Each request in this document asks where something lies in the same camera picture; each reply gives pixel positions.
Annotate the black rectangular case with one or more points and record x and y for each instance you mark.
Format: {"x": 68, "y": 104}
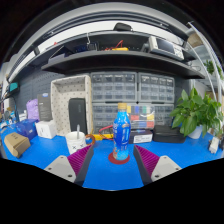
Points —
{"x": 77, "y": 116}

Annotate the black box with white label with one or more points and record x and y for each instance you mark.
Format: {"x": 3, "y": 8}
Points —
{"x": 141, "y": 136}

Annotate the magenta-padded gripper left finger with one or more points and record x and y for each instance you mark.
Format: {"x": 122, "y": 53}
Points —
{"x": 59, "y": 165}

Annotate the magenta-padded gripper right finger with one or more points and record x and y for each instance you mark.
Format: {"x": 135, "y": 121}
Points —
{"x": 165, "y": 166}

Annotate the white cube box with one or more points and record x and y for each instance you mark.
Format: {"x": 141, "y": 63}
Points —
{"x": 46, "y": 129}

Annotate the yellow multimeter with red leads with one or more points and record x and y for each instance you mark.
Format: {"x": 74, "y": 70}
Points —
{"x": 101, "y": 135}

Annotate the blue plastic bag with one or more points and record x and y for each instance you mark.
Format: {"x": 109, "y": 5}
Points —
{"x": 26, "y": 129}

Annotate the clear box of coloured parts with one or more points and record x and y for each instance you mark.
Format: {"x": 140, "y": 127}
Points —
{"x": 141, "y": 116}

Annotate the dark grey shelf unit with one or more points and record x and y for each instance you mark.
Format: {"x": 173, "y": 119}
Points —
{"x": 120, "y": 63}

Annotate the teal wall-mounted object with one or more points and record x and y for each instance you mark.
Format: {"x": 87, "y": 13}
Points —
{"x": 14, "y": 87}

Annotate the purple bag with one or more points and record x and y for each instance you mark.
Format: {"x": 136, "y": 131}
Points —
{"x": 32, "y": 109}

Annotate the beige dotted storage tray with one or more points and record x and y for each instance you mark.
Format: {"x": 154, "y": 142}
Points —
{"x": 61, "y": 106}

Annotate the metal spoon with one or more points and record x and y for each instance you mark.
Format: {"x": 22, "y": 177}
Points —
{"x": 78, "y": 130}

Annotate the flat black box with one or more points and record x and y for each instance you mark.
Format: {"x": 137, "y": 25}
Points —
{"x": 168, "y": 135}

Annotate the grey small-parts drawer cabinet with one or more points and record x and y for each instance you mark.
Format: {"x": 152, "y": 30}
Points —
{"x": 164, "y": 115}
{"x": 113, "y": 86}
{"x": 156, "y": 88}
{"x": 103, "y": 115}

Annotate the white charger block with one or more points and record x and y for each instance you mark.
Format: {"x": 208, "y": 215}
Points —
{"x": 213, "y": 145}

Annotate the dark grey upright box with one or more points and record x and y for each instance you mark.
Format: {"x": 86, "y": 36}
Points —
{"x": 44, "y": 107}

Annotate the green plant in white pot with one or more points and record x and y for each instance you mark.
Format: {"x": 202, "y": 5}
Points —
{"x": 191, "y": 113}

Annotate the white shelf unit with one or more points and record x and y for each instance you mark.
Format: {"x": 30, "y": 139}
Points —
{"x": 213, "y": 66}

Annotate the brown cardboard box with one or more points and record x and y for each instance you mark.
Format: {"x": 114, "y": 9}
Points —
{"x": 16, "y": 145}

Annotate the blue drink bottle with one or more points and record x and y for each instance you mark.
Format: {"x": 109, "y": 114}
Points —
{"x": 121, "y": 136}

